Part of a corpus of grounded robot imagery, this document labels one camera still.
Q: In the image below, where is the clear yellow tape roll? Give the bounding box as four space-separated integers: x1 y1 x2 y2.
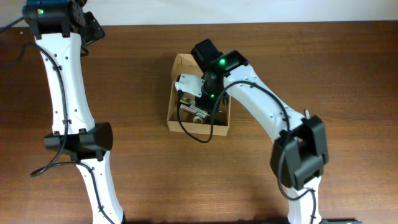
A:
186 114 203 124

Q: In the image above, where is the yellow highlighter marker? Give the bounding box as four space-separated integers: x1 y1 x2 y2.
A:
180 97 196 105

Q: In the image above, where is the black whiteboard marker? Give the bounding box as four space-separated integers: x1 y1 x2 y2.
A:
180 105 209 119

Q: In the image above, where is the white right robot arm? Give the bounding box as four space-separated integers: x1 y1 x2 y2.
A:
191 39 329 223

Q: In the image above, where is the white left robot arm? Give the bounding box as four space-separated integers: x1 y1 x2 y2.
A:
22 0 126 223

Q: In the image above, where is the open cardboard box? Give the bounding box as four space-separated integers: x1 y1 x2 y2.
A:
167 54 231 136

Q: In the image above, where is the black Sharpie marker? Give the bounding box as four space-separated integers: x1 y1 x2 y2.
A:
304 109 310 119

